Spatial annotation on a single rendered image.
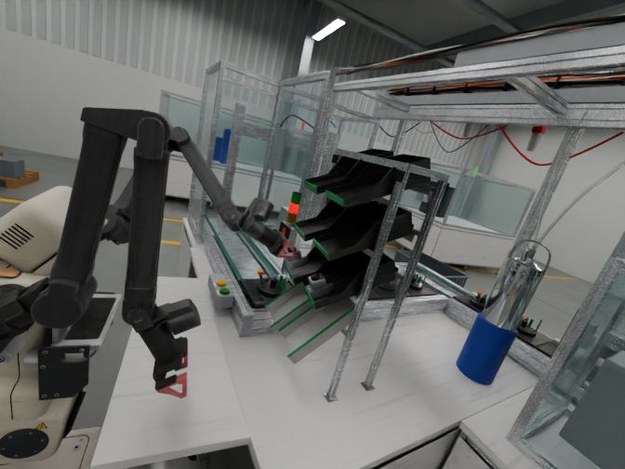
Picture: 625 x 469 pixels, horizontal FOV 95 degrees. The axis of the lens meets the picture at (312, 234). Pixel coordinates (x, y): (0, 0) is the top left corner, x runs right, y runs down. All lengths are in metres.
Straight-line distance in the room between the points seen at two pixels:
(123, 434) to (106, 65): 8.89
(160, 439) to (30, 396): 0.35
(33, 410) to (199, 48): 8.80
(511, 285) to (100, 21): 9.35
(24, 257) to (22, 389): 0.37
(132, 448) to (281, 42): 9.41
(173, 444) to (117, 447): 0.12
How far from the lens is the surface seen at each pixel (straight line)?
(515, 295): 1.42
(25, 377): 1.11
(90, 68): 9.47
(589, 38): 1.29
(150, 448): 0.96
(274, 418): 1.02
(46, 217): 0.84
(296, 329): 1.07
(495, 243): 7.38
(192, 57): 9.26
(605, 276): 1.17
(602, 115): 1.73
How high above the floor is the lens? 1.63
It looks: 16 degrees down
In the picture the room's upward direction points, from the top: 14 degrees clockwise
